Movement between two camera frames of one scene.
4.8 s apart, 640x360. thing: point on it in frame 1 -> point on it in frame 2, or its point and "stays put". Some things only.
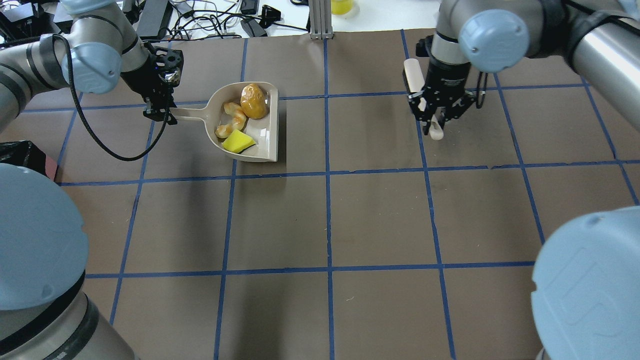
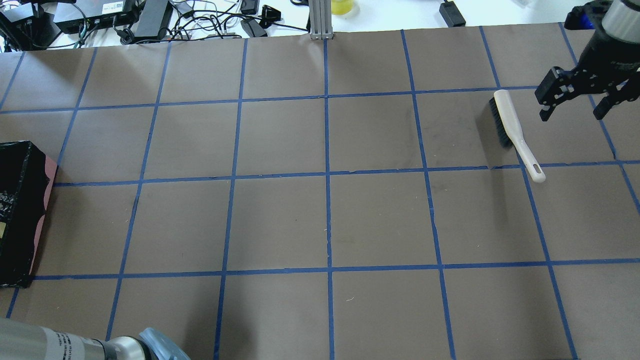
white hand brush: (414, 81) -> (508, 123)
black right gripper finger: (458, 110) -> (629, 91)
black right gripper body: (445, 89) -> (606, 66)
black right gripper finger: (424, 117) -> (558, 84)
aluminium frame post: (321, 20) stays put
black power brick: (155, 19) stays put
